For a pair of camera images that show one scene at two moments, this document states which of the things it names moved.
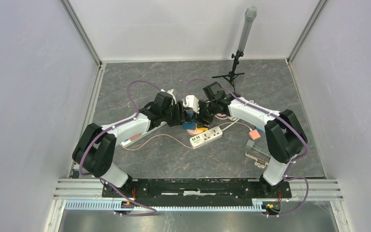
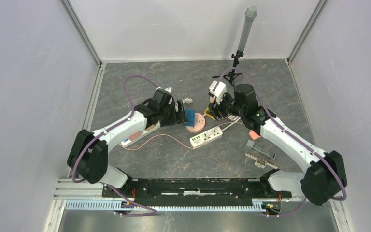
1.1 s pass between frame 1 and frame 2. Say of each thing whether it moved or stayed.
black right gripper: moved
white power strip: stayed
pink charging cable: stayed
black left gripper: stayed
